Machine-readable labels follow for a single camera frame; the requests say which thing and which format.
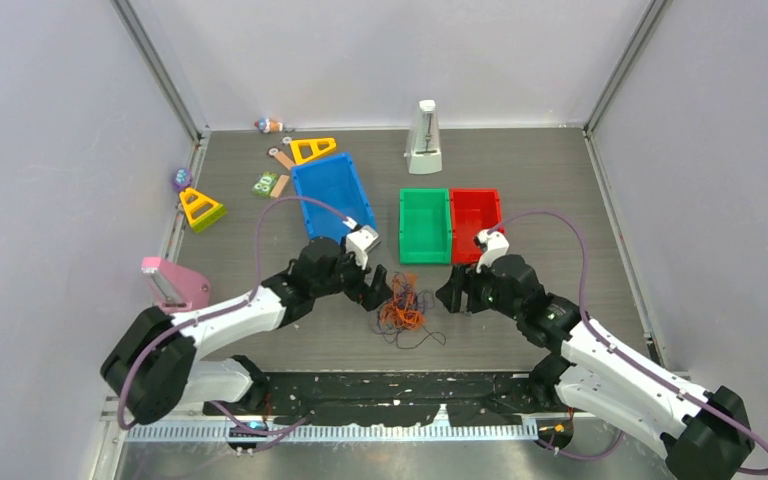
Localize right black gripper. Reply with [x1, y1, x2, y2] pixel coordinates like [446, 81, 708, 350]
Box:
[436, 260, 523, 321]

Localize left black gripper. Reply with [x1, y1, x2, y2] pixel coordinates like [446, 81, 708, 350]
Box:
[312, 238, 392, 310]

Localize orange cable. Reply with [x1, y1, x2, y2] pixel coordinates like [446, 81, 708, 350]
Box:
[381, 272, 426, 331]

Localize black cable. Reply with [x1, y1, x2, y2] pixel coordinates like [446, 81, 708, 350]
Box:
[368, 278, 448, 350]

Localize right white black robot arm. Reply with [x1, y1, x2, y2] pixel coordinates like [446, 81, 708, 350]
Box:
[435, 254, 756, 479]

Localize green plastic bin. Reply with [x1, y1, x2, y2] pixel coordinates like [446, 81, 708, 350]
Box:
[398, 188, 453, 265]

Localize red plastic bin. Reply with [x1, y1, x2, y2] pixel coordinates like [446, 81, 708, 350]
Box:
[449, 188, 502, 264]

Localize blue plastic bin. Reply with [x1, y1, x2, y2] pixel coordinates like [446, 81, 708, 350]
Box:
[291, 152, 378, 242]

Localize white metronome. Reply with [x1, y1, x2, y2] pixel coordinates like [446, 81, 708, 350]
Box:
[404, 100, 442, 175]

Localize tan wooden block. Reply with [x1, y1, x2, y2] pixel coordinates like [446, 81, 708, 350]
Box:
[270, 175, 290, 199]

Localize yellow triangle toy on green block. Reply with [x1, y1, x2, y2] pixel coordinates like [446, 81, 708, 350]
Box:
[179, 187, 227, 233]

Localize small colourful figurine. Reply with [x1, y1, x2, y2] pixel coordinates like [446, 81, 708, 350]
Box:
[253, 117, 286, 134]

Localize pink tape dispenser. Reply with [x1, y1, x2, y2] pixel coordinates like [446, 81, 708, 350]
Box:
[141, 257, 211, 313]

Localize purple round toy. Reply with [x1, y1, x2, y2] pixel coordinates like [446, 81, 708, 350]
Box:
[172, 167, 193, 193]

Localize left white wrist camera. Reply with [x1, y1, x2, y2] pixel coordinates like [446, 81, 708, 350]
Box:
[343, 217, 380, 269]

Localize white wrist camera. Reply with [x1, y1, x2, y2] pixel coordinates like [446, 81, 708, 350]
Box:
[474, 229, 509, 273]
[343, 217, 380, 269]

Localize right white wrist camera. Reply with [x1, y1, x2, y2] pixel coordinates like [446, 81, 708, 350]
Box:
[474, 229, 509, 273]

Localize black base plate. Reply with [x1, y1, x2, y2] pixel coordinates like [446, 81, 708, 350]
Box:
[223, 371, 570, 427]

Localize tan strap with ring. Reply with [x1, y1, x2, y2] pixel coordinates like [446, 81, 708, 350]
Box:
[266, 146, 297, 171]

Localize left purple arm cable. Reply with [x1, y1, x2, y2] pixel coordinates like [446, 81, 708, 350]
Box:
[116, 195, 359, 432]

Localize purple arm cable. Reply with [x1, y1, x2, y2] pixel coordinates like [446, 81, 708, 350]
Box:
[116, 195, 359, 432]
[489, 210, 768, 477]

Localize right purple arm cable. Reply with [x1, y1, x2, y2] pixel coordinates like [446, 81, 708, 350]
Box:
[489, 210, 768, 477]

